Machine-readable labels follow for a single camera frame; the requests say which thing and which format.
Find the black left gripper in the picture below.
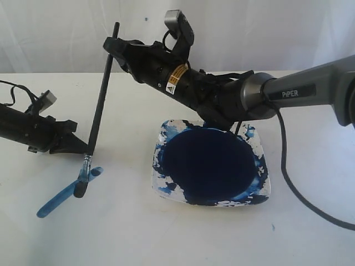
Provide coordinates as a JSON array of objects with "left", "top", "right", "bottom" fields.
[{"left": 24, "top": 115, "right": 88, "bottom": 154}]

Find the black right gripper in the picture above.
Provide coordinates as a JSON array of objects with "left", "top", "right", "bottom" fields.
[{"left": 103, "top": 37, "right": 191, "bottom": 97}]

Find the black paintbrush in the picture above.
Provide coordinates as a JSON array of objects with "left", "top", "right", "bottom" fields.
[{"left": 73, "top": 22, "right": 120, "bottom": 198}]

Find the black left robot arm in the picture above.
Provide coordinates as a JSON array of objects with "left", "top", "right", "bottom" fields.
[{"left": 1, "top": 104, "right": 88, "bottom": 154}]

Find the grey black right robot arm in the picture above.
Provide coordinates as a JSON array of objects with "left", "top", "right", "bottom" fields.
[{"left": 103, "top": 37, "right": 354, "bottom": 130}]

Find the white paper sheet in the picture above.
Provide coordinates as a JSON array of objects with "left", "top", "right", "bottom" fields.
[{"left": 1, "top": 131, "right": 179, "bottom": 265}]

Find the white square paint dish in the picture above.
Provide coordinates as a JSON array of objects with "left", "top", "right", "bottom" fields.
[{"left": 151, "top": 120, "right": 271, "bottom": 207}]

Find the white backdrop cloth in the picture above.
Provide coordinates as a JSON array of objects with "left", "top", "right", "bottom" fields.
[{"left": 1, "top": 1, "right": 354, "bottom": 73}]

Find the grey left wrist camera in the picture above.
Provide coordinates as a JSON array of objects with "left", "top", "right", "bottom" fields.
[{"left": 34, "top": 90, "right": 57, "bottom": 113}]

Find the black left camera cable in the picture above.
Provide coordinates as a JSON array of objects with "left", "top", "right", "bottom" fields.
[{"left": 0, "top": 80, "right": 39, "bottom": 111}]

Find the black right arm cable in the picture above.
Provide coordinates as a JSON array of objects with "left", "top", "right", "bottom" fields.
[{"left": 162, "top": 29, "right": 355, "bottom": 231}]

